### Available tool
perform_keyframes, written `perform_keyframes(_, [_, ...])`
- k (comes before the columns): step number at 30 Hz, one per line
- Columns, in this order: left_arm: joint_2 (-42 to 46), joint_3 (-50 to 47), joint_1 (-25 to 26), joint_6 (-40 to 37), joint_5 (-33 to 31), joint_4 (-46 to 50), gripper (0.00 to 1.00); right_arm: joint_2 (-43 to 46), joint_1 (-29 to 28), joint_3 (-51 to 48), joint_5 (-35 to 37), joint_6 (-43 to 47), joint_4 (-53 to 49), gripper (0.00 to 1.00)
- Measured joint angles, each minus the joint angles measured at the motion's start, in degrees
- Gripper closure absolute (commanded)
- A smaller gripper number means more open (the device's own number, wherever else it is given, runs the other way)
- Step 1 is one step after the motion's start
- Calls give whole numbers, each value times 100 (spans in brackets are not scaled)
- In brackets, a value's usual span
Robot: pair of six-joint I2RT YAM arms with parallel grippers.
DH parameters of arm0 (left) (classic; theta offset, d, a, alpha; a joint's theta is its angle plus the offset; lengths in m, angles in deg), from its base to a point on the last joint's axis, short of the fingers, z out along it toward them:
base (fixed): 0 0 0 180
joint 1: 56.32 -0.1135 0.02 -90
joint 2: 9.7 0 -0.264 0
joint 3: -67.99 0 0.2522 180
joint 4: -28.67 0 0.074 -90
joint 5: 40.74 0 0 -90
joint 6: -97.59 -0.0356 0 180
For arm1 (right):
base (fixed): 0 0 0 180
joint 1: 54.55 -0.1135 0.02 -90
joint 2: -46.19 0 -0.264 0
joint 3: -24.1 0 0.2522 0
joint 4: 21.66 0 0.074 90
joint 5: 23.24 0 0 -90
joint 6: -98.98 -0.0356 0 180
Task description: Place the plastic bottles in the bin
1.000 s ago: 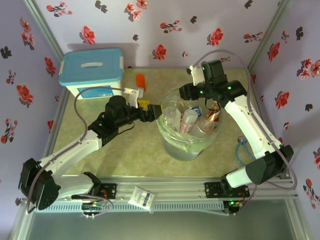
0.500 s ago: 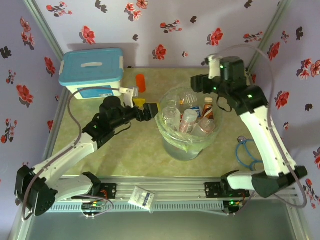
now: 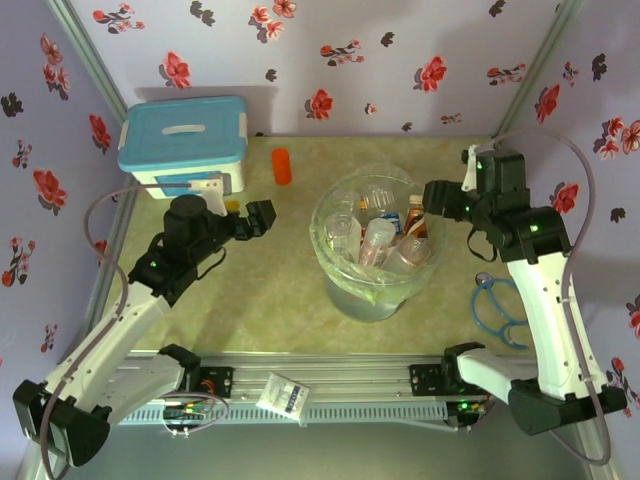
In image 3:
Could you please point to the blue lidded white storage box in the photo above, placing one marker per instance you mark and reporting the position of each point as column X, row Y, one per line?
column 200, row 145

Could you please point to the white paper packet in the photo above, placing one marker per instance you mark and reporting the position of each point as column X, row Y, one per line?
column 282, row 397

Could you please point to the brown coffee drink bottle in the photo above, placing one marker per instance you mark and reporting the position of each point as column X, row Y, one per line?
column 415, row 220

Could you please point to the aluminium table side rail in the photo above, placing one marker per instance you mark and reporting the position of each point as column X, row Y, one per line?
column 95, row 300

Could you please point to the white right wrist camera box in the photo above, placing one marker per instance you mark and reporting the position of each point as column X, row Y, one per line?
column 471, row 172

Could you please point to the clear bottle red white label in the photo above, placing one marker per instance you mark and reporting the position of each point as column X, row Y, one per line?
column 376, row 242

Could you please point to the blue stethoscope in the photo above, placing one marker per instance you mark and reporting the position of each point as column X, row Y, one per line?
column 475, row 305

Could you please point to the long clear bottle white cap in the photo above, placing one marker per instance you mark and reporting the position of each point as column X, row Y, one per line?
column 340, row 230

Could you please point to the aluminium frame post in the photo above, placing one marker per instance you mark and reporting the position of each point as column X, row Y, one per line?
column 89, row 60
column 536, row 70

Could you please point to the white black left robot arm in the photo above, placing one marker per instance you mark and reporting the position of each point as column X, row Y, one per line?
column 105, row 345

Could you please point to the grey round waste bin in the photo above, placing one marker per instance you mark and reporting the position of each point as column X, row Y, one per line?
column 370, row 307

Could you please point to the small clear bottle red label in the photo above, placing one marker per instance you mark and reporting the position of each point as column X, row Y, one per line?
column 375, row 195

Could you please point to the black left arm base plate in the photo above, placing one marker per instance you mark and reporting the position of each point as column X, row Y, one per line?
column 222, row 382

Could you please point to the orange plastic cylinder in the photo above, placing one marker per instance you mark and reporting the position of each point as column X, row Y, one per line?
column 281, row 167

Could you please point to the aluminium frame cross rail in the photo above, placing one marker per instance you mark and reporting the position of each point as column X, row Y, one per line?
column 325, row 380

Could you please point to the clear bottle green red label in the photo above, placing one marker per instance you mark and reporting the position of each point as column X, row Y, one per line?
column 410, row 252

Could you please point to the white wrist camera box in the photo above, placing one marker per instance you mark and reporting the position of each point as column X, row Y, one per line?
column 471, row 172
column 212, row 187

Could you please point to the clear bottle blue white label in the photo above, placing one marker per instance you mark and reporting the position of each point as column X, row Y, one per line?
column 395, row 222

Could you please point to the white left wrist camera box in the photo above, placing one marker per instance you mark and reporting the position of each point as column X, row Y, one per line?
column 212, row 187

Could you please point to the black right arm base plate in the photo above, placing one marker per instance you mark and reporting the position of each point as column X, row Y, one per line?
column 425, row 380

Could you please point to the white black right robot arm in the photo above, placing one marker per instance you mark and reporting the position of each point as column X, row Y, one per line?
column 547, row 327

